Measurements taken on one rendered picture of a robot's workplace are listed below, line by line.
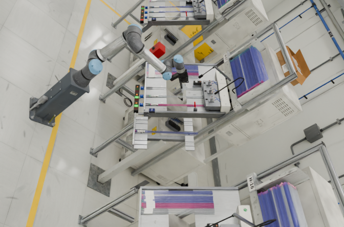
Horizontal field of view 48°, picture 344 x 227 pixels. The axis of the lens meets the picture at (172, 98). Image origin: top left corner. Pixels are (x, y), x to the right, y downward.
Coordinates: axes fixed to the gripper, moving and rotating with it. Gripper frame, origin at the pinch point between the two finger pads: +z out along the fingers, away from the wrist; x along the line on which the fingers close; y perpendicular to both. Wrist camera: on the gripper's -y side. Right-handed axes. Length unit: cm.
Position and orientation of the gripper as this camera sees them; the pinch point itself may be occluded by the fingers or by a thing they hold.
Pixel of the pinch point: (182, 88)
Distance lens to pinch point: 341.2
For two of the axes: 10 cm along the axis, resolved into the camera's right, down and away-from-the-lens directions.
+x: -0.2, -6.9, 7.3
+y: 9.8, -1.4, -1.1
